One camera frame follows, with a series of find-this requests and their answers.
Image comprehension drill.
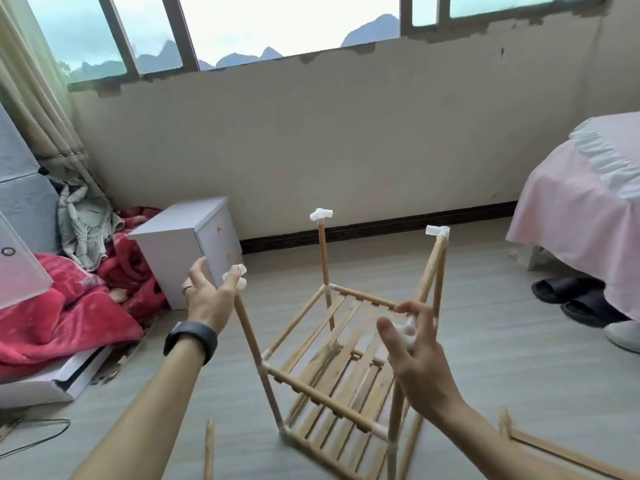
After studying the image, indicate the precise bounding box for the person's right hand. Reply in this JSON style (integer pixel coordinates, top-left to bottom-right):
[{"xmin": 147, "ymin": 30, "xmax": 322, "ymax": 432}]
[{"xmin": 375, "ymin": 299, "xmax": 466, "ymax": 426}]

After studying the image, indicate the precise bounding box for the white box cabinet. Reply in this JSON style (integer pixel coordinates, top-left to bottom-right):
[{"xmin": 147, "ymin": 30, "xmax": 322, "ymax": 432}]
[{"xmin": 128, "ymin": 197, "xmax": 244, "ymax": 311}]

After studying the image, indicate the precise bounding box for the white shoe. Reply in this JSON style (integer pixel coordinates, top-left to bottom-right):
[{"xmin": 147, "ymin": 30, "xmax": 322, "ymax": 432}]
[{"xmin": 604, "ymin": 319, "xmax": 640, "ymax": 354}]

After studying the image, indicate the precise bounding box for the white bed leg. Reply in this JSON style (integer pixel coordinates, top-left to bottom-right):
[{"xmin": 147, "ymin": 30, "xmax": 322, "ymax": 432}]
[{"xmin": 525, "ymin": 245, "xmax": 559, "ymax": 272}]

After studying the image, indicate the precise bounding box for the flat white box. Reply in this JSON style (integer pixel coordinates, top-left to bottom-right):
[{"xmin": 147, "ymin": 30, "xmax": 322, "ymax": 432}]
[{"xmin": 0, "ymin": 345, "xmax": 113, "ymax": 409}]

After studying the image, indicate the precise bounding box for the green striped curtain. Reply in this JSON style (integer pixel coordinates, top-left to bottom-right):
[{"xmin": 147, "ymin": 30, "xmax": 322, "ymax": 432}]
[{"xmin": 0, "ymin": 0, "xmax": 101, "ymax": 191}]

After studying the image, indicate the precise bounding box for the pink ruffled bed skirt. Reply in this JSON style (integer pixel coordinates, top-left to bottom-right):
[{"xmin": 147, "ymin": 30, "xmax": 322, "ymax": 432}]
[{"xmin": 505, "ymin": 111, "xmax": 640, "ymax": 321}]

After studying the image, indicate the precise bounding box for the black slipper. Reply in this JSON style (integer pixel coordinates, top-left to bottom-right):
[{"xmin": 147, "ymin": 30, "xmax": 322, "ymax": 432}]
[
  {"xmin": 531, "ymin": 275, "xmax": 604, "ymax": 304},
  {"xmin": 560, "ymin": 289, "xmax": 633, "ymax": 328}
]

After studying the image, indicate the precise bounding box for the black smartwatch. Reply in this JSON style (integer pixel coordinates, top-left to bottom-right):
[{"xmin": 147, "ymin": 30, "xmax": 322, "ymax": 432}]
[{"xmin": 163, "ymin": 321, "xmax": 219, "ymax": 366}]

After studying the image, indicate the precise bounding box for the person's left forearm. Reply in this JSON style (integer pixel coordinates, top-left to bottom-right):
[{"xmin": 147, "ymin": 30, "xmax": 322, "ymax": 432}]
[{"xmin": 70, "ymin": 345, "xmax": 206, "ymax": 480}]

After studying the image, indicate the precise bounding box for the red fleece blanket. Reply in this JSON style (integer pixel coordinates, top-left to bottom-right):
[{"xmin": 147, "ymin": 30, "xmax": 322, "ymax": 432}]
[{"xmin": 0, "ymin": 205, "xmax": 169, "ymax": 381}]

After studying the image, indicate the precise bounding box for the person's left hand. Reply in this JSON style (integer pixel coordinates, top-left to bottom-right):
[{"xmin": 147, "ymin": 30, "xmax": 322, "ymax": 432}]
[{"xmin": 182, "ymin": 257, "xmax": 246, "ymax": 336}]

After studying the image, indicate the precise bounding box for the pale green cloth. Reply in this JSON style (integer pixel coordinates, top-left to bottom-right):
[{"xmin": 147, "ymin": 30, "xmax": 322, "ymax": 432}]
[{"xmin": 55, "ymin": 179, "xmax": 123, "ymax": 273}]

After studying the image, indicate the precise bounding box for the window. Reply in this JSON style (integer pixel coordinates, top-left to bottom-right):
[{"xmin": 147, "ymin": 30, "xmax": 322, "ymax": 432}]
[{"xmin": 25, "ymin": 0, "xmax": 611, "ymax": 94}]

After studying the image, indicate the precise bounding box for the wire clothes hanger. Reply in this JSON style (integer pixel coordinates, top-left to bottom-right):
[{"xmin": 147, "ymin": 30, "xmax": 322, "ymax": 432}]
[{"xmin": 0, "ymin": 417, "xmax": 71, "ymax": 461}]

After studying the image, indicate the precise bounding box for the white plastic door panel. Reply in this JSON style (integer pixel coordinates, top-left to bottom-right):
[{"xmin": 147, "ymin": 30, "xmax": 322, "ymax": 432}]
[{"xmin": 0, "ymin": 209, "xmax": 54, "ymax": 311}]

